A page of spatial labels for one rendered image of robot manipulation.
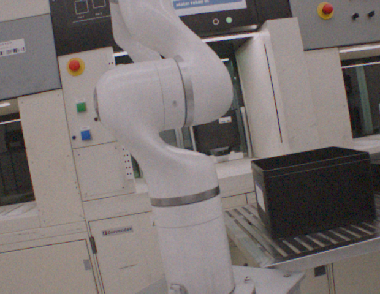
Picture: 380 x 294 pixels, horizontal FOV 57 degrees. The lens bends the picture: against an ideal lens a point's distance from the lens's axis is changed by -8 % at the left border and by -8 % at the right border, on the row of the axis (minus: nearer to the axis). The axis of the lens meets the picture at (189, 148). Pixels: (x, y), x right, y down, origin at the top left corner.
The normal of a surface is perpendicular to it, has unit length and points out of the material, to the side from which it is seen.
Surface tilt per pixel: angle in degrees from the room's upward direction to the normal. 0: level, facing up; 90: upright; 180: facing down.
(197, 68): 62
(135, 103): 93
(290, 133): 90
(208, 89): 97
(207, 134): 90
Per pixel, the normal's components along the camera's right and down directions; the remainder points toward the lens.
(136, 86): 0.14, -0.21
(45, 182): 0.10, 0.04
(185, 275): -0.33, 0.11
